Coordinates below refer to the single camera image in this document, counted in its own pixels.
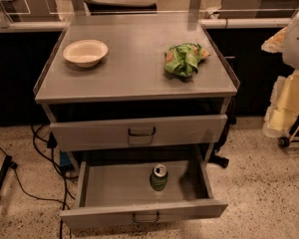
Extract black floor cables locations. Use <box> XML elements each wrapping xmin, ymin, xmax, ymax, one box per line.
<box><xmin>0</xmin><ymin>122</ymin><xmax>78</xmax><ymax>239</ymax></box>

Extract grey drawer cabinet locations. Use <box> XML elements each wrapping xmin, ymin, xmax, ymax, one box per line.
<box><xmin>33</xmin><ymin>13</ymin><xmax>241</xmax><ymax>171</ymax></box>

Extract grey open lower drawer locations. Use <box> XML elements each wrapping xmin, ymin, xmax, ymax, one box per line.
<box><xmin>61</xmin><ymin>150</ymin><xmax>227</xmax><ymax>229</ymax></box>

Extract white paper bowl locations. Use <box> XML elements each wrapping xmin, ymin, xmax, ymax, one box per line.
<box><xmin>63</xmin><ymin>40</ymin><xmax>109</xmax><ymax>68</ymax></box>

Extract grey upper drawer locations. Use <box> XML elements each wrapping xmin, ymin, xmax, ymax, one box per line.
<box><xmin>50</xmin><ymin>115</ymin><xmax>227</xmax><ymax>151</ymax></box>

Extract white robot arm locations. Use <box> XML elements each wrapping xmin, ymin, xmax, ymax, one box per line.
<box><xmin>261</xmin><ymin>11</ymin><xmax>299</xmax><ymax>69</ymax></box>

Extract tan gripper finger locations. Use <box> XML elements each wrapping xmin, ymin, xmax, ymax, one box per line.
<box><xmin>261</xmin><ymin>27</ymin><xmax>287</xmax><ymax>54</ymax></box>

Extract wheeled cart base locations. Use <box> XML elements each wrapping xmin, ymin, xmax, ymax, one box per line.
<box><xmin>278</xmin><ymin>116</ymin><xmax>299</xmax><ymax>148</ymax></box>

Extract clear acrylic barrier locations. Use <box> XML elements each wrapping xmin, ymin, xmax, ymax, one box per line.
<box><xmin>0</xmin><ymin>0</ymin><xmax>289</xmax><ymax>29</ymax></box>

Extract green soda can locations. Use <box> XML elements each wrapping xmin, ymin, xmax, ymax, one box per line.
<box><xmin>149</xmin><ymin>164</ymin><xmax>168</xmax><ymax>191</ymax></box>

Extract green chip bag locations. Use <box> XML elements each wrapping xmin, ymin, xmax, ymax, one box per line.
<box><xmin>164</xmin><ymin>43</ymin><xmax>210</xmax><ymax>78</ymax></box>

